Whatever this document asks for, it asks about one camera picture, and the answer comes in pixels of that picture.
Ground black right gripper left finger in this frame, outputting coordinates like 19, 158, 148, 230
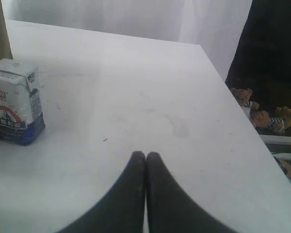
59, 151, 146, 233

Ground white blue milk carton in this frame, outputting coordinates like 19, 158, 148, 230
0, 58, 45, 145

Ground brown striped teddy bear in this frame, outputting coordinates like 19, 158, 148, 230
250, 110, 285, 134

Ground white curtain backdrop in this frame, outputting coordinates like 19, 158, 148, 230
2, 0, 252, 80

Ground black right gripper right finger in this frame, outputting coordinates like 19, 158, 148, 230
146, 152, 230, 233

